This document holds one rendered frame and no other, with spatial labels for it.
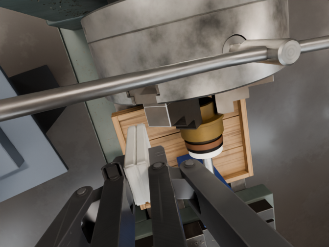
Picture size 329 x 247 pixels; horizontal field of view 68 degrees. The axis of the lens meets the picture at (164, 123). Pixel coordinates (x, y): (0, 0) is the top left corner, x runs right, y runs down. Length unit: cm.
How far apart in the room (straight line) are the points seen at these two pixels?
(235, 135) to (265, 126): 117
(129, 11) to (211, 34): 9
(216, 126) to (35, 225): 175
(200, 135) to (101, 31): 24
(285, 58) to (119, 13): 18
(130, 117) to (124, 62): 33
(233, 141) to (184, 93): 48
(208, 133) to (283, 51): 25
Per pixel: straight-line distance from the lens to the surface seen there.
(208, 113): 44
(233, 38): 30
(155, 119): 34
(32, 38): 158
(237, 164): 80
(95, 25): 34
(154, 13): 29
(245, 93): 46
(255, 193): 86
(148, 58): 29
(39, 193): 188
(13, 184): 95
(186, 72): 19
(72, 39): 98
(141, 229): 82
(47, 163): 88
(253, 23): 31
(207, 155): 47
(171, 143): 69
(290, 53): 23
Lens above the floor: 151
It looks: 69 degrees down
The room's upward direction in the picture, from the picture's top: 151 degrees clockwise
